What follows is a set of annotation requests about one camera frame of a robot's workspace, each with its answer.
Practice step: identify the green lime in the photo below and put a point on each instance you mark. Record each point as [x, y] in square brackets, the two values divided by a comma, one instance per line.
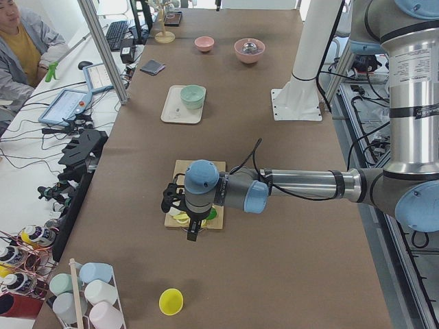
[212, 214]

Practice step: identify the seated person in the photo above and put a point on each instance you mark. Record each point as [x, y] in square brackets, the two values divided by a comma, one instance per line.
[28, 47]

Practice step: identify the lemon slice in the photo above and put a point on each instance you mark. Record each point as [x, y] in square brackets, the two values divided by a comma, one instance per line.
[203, 224]

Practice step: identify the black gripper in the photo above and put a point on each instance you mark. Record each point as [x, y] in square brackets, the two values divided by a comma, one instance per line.
[195, 220]

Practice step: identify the small pink bowl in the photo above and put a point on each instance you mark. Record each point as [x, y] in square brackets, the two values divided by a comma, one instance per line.
[204, 43]

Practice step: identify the black tool rack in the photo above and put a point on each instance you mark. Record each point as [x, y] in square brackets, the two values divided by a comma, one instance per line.
[75, 156]

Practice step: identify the top green bowl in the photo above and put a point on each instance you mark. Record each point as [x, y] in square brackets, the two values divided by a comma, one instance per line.
[192, 93]

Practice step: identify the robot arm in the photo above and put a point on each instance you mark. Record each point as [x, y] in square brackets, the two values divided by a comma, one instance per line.
[406, 188]

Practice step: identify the large pink ice bowl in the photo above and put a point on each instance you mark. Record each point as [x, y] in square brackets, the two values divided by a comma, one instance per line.
[248, 58]

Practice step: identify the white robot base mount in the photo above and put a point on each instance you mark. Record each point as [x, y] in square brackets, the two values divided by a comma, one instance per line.
[298, 100]

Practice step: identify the wooden cup rack pole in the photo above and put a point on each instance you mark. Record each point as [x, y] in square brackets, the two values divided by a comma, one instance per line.
[76, 294]

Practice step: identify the cream rabbit serving tray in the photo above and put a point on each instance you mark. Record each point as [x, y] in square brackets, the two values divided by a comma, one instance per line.
[174, 111]

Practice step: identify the blue teach pendant tablet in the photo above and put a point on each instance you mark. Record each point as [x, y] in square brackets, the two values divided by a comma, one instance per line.
[66, 106]

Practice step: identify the wooden mug tree stand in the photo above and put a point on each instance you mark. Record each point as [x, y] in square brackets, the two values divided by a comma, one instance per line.
[162, 7]

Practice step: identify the black tray at edge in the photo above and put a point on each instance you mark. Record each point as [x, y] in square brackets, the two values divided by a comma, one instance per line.
[173, 19]

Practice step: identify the mint green cup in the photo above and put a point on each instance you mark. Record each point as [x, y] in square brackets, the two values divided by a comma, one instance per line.
[61, 283]

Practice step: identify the light blue cup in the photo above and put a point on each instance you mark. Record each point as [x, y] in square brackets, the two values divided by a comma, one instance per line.
[95, 271]

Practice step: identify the aluminium frame post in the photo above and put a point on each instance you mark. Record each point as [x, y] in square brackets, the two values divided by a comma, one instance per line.
[89, 13]

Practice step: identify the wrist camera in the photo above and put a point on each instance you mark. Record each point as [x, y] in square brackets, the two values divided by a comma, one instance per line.
[193, 228]

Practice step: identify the black computer mouse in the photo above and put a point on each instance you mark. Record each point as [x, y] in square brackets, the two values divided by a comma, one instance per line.
[84, 64]

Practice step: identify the white cup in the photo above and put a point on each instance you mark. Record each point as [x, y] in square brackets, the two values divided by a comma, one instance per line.
[100, 291]

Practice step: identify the grey folded cloth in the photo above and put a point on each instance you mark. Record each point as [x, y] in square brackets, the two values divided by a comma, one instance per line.
[152, 67]

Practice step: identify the yellow bottle in wire basket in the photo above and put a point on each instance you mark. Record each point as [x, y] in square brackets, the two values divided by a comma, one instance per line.
[38, 235]

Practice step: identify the bamboo cutting board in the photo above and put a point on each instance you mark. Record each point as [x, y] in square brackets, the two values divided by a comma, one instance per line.
[216, 223]

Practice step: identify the pink cup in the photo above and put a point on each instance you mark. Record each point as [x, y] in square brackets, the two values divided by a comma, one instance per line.
[104, 315]

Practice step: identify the black keyboard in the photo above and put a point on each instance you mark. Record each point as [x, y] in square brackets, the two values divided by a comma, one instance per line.
[115, 34]

